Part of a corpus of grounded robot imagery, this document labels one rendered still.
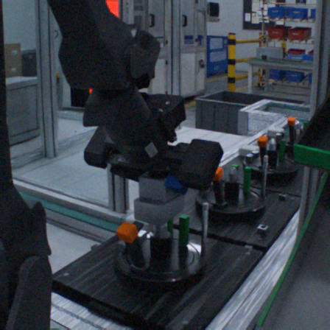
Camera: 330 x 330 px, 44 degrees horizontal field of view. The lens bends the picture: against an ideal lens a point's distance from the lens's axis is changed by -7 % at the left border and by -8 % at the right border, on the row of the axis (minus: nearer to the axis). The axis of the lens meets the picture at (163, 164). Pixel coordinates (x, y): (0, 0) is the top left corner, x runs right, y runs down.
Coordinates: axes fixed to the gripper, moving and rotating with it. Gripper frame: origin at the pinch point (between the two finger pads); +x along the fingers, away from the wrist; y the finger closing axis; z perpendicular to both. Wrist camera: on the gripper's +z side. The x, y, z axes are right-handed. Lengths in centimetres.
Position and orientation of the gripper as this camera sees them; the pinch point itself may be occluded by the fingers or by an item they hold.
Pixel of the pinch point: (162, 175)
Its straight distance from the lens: 60.4
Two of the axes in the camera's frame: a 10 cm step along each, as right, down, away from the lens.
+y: -8.5, -1.7, 5.0
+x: 3.4, 5.5, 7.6
